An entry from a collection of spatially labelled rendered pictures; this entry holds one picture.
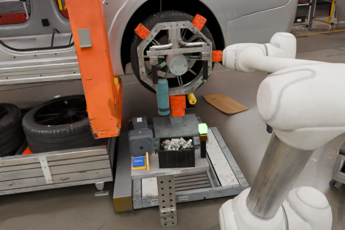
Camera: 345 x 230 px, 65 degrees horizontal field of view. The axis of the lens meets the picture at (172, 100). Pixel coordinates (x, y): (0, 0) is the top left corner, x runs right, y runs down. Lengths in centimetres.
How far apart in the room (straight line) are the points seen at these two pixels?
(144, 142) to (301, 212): 117
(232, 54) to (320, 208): 62
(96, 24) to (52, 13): 242
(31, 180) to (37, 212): 22
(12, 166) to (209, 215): 132
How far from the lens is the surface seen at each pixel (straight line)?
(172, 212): 176
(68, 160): 196
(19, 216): 221
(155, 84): 179
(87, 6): 150
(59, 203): 218
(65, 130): 198
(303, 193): 110
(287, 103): 55
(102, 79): 157
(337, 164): 213
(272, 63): 95
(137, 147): 194
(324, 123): 59
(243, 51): 106
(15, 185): 218
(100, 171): 198
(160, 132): 229
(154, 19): 201
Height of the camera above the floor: 139
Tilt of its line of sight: 24 degrees down
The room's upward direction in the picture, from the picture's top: 3 degrees counter-clockwise
